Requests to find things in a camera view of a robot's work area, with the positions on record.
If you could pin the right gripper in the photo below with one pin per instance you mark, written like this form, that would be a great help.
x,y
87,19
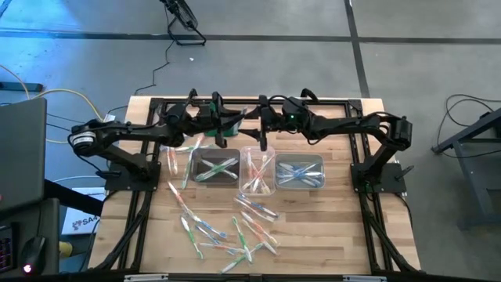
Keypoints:
x,y
276,122

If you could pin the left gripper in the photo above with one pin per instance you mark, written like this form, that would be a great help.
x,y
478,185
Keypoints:
x,y
192,126

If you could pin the blue toothbrush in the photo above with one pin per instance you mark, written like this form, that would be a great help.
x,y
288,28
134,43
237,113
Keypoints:
x,y
311,168
207,234
260,206
289,169
211,228
318,175

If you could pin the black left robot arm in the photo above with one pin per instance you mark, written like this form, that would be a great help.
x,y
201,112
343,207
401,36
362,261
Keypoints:
x,y
137,131

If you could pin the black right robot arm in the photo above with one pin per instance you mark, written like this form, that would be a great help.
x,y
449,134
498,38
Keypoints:
x,y
344,125

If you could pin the green cloth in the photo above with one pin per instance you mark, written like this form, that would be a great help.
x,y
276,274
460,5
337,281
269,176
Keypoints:
x,y
235,131

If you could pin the dark grey plastic bin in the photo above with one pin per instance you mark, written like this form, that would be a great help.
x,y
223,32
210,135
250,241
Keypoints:
x,y
197,152

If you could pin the clear plastic bin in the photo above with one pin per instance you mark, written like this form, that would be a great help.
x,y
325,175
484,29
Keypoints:
x,y
242,156

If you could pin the frosted plastic bin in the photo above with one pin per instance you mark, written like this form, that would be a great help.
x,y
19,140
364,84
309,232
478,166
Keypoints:
x,y
319,158

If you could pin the black floor fan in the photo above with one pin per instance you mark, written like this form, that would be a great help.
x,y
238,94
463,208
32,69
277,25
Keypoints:
x,y
184,13

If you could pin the white printed box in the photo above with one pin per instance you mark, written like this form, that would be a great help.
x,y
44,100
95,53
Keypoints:
x,y
78,223

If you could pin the small yellow object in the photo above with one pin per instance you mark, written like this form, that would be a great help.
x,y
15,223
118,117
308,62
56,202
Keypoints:
x,y
65,248

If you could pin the black flat floor bar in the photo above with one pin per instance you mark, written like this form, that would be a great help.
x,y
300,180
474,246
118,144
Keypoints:
x,y
19,86

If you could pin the black side desk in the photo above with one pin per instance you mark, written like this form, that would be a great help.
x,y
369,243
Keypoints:
x,y
49,235

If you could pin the dark metal table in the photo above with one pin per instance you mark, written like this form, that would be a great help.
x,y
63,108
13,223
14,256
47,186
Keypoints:
x,y
473,184

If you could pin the black computer mouse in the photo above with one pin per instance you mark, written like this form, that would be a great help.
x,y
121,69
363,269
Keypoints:
x,y
33,254

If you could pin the black keyboard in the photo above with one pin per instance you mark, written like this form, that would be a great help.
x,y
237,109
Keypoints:
x,y
6,250

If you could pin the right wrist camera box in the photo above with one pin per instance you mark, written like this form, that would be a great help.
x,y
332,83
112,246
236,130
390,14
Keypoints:
x,y
293,106

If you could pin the black table frame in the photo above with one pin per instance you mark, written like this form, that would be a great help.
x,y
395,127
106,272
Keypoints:
x,y
340,102

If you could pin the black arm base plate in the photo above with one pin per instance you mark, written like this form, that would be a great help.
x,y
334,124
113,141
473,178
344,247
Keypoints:
x,y
391,182
117,182

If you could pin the silver metal bracket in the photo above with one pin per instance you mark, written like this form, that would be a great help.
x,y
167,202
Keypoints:
x,y
146,278
364,278

